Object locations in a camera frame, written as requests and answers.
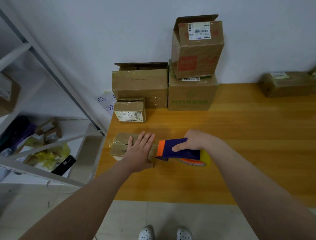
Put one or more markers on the person's right hand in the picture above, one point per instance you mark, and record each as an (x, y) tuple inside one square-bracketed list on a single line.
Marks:
[(195, 141)]

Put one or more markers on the person's left hand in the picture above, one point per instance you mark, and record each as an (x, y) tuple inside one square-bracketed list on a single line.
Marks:
[(138, 156)]

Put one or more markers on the small open-flap cardboard box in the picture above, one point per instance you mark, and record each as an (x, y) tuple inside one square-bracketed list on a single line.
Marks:
[(118, 146)]

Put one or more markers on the blue orange tape dispenser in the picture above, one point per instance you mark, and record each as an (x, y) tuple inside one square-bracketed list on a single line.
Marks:
[(170, 149)]

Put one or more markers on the stack of cardboard boxes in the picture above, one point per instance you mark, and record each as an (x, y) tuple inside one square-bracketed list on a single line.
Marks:
[(140, 86)]

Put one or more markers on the box barcode label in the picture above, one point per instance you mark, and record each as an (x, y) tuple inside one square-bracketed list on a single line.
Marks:
[(286, 84)]

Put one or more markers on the person's left forearm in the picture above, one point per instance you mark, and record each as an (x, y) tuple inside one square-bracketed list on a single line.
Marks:
[(74, 207)]

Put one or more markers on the person's right forearm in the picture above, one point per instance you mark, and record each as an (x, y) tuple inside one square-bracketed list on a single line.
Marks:
[(266, 198)]

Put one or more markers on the wooden table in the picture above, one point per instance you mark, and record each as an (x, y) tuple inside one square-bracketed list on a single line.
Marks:
[(266, 133)]

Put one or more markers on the black mobile phone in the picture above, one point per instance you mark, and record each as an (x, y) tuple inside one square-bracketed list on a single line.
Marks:
[(63, 165)]

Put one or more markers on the white perforated clog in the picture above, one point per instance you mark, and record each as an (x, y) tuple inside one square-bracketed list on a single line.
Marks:
[(184, 233), (146, 233)]

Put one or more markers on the yellow plastic bag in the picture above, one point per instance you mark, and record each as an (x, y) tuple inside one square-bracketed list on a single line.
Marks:
[(47, 157)]

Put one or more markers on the small open carton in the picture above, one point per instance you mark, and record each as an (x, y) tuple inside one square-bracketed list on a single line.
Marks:
[(48, 128)]

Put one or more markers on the grey metal shelf rack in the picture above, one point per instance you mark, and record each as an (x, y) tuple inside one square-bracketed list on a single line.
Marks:
[(34, 170)]

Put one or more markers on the dark blue bag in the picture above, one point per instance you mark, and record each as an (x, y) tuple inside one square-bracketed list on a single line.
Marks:
[(16, 132)]

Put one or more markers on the large worn shelf carton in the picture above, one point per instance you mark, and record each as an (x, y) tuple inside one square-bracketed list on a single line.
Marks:
[(7, 91)]

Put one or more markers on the white paper wall sign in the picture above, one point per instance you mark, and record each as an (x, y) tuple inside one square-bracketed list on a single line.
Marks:
[(106, 103)]

